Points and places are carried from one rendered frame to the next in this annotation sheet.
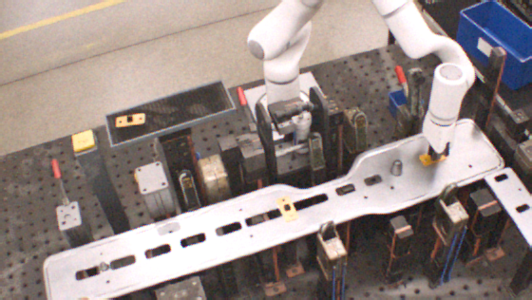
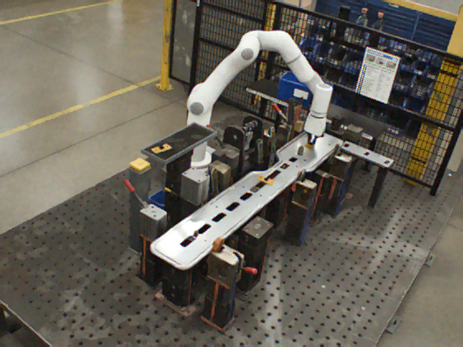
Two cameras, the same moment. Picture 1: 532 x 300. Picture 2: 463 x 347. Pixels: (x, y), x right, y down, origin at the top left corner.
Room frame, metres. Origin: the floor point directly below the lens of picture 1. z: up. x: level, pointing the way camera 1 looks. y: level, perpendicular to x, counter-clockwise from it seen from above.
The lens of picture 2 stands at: (-0.28, 1.45, 2.26)
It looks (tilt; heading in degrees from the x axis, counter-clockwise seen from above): 32 degrees down; 314
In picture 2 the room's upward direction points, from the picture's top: 9 degrees clockwise
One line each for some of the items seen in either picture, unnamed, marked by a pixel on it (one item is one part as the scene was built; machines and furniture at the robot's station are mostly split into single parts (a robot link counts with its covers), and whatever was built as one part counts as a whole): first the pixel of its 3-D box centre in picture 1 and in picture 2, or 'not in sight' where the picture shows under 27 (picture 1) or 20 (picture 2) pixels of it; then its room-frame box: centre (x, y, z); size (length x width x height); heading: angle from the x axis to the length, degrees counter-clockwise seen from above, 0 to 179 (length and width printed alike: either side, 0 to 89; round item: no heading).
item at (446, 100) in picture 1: (447, 89); (322, 97); (1.11, -0.50, 1.28); 0.09 x 0.08 x 0.13; 134
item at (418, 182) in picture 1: (281, 214); (264, 183); (0.97, -0.02, 1.00); 1.38 x 0.22 x 0.02; 105
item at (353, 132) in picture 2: (520, 185); (347, 154); (1.05, -0.79, 0.88); 0.08 x 0.08 x 0.36; 15
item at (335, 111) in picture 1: (331, 151); not in sight; (1.25, -0.20, 0.91); 0.07 x 0.05 x 0.42; 15
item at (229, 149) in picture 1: (235, 184); (214, 187); (1.17, 0.11, 0.90); 0.05 x 0.05 x 0.40; 15
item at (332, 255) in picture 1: (331, 274); (299, 211); (0.83, -0.14, 0.87); 0.12 x 0.09 x 0.35; 15
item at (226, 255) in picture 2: not in sight; (222, 287); (0.65, 0.48, 0.88); 0.15 x 0.11 x 0.36; 15
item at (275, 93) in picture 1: (283, 91); (195, 144); (1.57, -0.08, 0.89); 0.19 x 0.19 x 0.18
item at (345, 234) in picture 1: (345, 219); (279, 191); (1.03, -0.22, 0.84); 0.12 x 0.05 x 0.29; 15
